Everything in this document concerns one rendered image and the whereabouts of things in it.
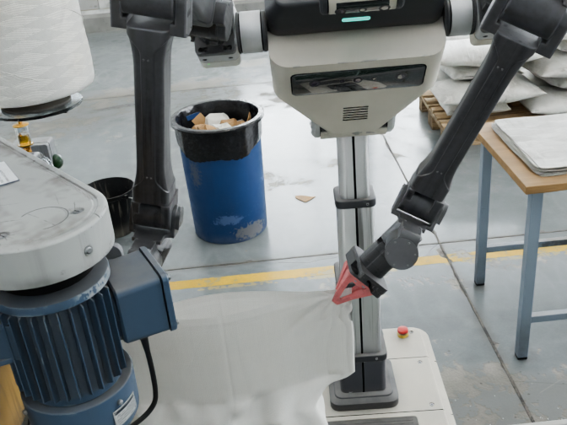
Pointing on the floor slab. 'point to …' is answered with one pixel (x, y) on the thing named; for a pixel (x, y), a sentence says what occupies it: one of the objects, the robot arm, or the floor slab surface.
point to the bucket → (116, 201)
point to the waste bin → (224, 170)
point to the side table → (511, 164)
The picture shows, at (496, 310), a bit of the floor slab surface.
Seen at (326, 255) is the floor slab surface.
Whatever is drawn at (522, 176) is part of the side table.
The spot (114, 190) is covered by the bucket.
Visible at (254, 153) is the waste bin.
